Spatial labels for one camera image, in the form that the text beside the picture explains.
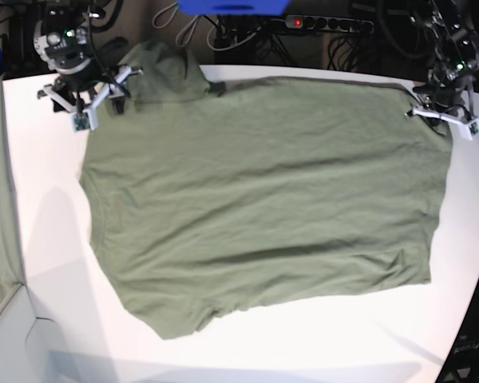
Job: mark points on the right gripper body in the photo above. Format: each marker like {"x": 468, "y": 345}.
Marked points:
{"x": 78, "y": 96}

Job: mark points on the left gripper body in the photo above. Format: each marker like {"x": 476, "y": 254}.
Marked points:
{"x": 451, "y": 103}

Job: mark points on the green t-shirt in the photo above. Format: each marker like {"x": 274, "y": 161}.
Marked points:
{"x": 207, "y": 199}

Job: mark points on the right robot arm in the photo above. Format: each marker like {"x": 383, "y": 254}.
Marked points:
{"x": 64, "y": 40}

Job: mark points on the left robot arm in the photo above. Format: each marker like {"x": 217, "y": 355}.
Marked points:
{"x": 452, "y": 53}

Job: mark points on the blue box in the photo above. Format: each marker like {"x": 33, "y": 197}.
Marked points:
{"x": 232, "y": 7}

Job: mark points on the black power strip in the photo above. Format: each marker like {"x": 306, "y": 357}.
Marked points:
{"x": 328, "y": 24}

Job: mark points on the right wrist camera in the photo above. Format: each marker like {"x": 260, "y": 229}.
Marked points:
{"x": 83, "y": 121}

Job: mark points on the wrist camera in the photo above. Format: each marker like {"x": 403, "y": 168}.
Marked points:
{"x": 469, "y": 128}
{"x": 83, "y": 121}

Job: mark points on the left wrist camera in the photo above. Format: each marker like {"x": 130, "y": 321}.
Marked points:
{"x": 469, "y": 128}

